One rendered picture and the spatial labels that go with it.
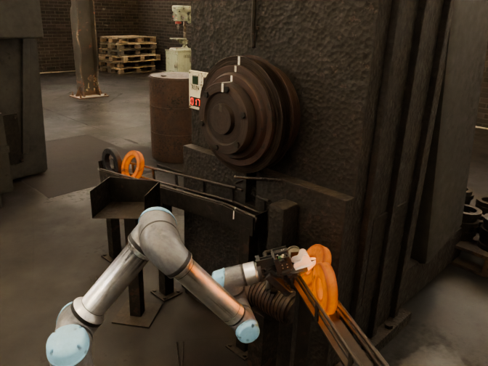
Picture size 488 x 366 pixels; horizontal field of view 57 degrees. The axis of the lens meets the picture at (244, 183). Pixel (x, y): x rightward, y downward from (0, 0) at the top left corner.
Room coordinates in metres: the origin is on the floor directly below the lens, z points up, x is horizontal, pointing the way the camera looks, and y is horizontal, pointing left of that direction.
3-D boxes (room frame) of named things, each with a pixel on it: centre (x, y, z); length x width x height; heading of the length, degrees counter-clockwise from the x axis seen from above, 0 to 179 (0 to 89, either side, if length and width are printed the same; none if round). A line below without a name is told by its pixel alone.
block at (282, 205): (1.67, -0.17, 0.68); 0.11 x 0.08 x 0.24; 136
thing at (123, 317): (2.00, 0.56, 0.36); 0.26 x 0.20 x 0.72; 81
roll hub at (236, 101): (1.76, 0.08, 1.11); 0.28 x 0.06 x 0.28; 46
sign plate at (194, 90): (2.14, 0.18, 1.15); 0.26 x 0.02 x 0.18; 46
